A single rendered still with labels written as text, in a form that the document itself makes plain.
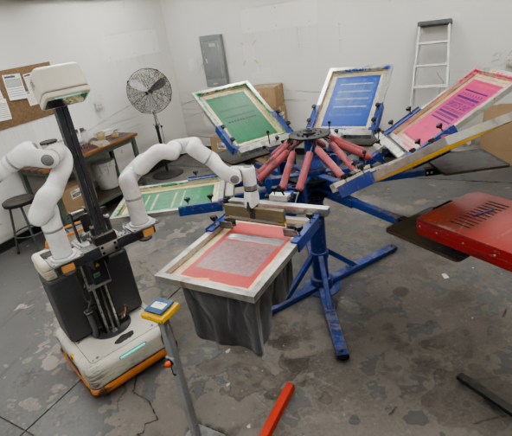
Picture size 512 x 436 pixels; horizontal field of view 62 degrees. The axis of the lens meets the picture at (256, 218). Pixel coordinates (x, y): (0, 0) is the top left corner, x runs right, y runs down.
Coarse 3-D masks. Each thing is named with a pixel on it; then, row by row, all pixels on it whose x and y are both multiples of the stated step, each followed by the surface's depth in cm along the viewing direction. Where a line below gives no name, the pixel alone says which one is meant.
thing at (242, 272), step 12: (276, 228) 252; (252, 252) 231; (264, 252) 229; (276, 252) 228; (240, 264) 221; (252, 264) 220; (264, 264) 218; (228, 276) 213; (240, 276) 211; (252, 276) 210
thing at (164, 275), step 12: (288, 216) 257; (216, 228) 255; (204, 240) 246; (192, 252) 236; (288, 252) 219; (168, 264) 225; (180, 264) 228; (276, 264) 210; (156, 276) 216; (168, 276) 214; (180, 276) 212; (264, 276) 202; (276, 276) 207; (192, 288) 206; (204, 288) 202; (216, 288) 198; (228, 288) 197; (264, 288) 197; (252, 300) 190
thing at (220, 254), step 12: (240, 228) 259; (252, 228) 257; (264, 228) 254; (228, 240) 247; (240, 240) 245; (216, 252) 237; (228, 252) 235; (240, 252) 233; (192, 264) 228; (204, 264) 226; (216, 264) 225; (228, 264) 223; (192, 276) 217; (204, 276) 216; (216, 276) 214
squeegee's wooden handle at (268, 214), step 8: (232, 208) 246; (240, 208) 243; (256, 208) 238; (264, 208) 236; (272, 208) 235; (248, 216) 243; (256, 216) 240; (264, 216) 238; (272, 216) 235; (280, 216) 232
